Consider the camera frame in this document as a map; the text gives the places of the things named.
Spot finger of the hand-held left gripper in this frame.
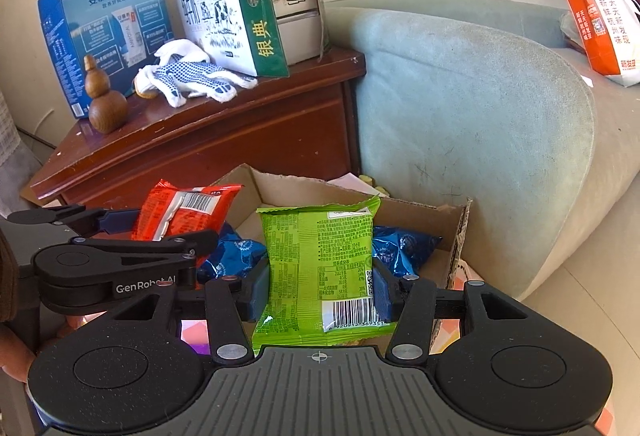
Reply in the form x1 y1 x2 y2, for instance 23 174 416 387
7 205 143 237
72 230 221 267

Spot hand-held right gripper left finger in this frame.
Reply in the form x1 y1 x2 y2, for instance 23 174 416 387
102 261 271 363

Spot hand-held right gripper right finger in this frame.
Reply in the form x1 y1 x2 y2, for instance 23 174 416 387
370 261 531 362

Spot blue snack packet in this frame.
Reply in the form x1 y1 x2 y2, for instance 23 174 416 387
371 225 443 281
197 221 268 289

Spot red snack packet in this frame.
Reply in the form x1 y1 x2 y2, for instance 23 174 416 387
131 179 244 267

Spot green snack packet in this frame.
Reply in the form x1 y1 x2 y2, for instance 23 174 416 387
251 195 398 351

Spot white printed cardboard box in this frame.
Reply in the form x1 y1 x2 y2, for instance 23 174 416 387
200 163 474 358

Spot person's left hand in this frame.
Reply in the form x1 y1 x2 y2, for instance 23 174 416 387
0 322 38 385

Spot pink checked tablecloth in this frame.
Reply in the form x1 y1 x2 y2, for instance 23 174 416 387
180 261 618 436

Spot dark wooden cabinet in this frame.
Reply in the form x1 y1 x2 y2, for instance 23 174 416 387
30 47 367 209

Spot wooden gourd ornament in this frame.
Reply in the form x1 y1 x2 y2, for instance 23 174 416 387
82 54 128 134

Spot grey plaid cloth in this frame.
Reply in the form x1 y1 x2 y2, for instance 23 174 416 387
0 89 51 207

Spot white work glove blue dots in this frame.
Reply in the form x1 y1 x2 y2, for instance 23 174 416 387
152 39 212 67
132 59 259 108

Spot pale green sofa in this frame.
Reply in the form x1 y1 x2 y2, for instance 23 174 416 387
325 0 640 302

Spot orange and white bag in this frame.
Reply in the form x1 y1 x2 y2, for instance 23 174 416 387
565 0 640 88

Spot blue carton with handle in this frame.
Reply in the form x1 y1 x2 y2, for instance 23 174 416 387
37 0 176 119

